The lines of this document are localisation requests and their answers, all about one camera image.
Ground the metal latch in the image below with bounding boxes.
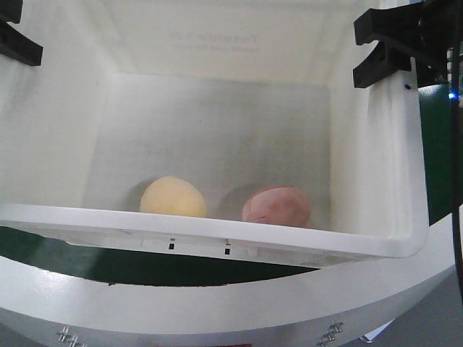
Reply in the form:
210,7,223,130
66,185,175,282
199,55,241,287
56,325,88,347
315,320,344,347

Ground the white plastic Totelife tote box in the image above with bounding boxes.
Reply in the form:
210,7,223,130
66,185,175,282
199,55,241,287
1,1,429,267

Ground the green circuit board blue LED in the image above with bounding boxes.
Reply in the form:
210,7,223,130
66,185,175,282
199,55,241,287
446,45,462,111

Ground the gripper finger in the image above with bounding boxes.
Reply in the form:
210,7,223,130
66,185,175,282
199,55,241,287
0,0,22,24
1,21,43,67

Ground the black cable inner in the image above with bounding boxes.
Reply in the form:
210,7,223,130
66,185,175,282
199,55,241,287
450,43,463,279

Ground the metal latch right front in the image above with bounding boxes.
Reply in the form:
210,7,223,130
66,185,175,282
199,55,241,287
315,320,344,347

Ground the white round conveyor outer rim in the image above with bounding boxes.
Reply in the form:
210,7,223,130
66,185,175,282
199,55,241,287
1,218,453,346

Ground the pink bun toy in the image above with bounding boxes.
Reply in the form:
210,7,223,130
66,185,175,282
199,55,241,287
242,186,312,228

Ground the cream yellow bun toy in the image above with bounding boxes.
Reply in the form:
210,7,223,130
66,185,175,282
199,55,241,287
139,176,207,218

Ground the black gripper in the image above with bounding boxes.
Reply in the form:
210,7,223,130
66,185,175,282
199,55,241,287
353,1,462,88

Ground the metal latch left front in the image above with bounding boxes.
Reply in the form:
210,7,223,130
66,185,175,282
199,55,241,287
56,325,88,347

